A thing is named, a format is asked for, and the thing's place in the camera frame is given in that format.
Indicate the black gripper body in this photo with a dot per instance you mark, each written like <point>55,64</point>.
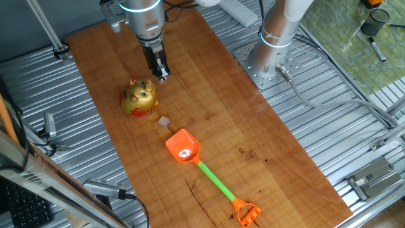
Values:
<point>151,54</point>

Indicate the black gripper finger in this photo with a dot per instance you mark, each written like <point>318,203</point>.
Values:
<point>165,76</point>
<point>158,68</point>

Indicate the small wooden cube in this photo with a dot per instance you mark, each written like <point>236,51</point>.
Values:
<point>163,121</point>

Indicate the orange green toy shovel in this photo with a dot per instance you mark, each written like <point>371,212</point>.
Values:
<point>183,145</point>

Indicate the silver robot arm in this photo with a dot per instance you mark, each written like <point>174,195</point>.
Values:
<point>145,16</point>

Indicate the gold piggy bank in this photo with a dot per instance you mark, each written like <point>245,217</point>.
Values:
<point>139,98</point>

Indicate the brown wooden board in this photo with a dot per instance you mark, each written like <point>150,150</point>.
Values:
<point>221,126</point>

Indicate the black pole clamp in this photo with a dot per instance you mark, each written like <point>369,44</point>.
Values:
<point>61,50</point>

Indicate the silver tripod pole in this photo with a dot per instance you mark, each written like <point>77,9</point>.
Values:
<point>47,28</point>

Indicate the orange pole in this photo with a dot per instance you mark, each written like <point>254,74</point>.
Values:
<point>6,120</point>

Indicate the green marbled mat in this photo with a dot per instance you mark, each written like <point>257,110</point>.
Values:
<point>348,57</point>

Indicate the black keyboard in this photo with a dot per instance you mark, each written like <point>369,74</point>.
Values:
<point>28,209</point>

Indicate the black marker pen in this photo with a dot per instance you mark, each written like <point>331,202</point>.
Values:
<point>377,49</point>

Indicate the black mesh pen cup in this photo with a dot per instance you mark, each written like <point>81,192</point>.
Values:
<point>375,22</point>

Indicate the orange box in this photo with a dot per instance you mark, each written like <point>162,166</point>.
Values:
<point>372,3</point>

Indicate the grey metal hinge plate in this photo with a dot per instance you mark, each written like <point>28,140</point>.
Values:
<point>375,179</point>

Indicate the thin black pen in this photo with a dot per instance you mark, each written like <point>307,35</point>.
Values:
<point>397,25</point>

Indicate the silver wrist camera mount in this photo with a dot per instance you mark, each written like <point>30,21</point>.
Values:
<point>110,12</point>

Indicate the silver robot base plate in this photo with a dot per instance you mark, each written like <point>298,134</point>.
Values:
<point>253,73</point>

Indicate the silver camera on stand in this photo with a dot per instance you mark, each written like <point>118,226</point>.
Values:
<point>101,187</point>

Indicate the silver metal frame bar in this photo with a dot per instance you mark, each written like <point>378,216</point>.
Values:
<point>47,187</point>

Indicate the small metal corner bracket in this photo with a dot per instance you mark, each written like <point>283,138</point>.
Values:
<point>377,144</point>

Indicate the aluminium frame rail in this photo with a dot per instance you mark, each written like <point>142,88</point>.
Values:
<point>397,106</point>

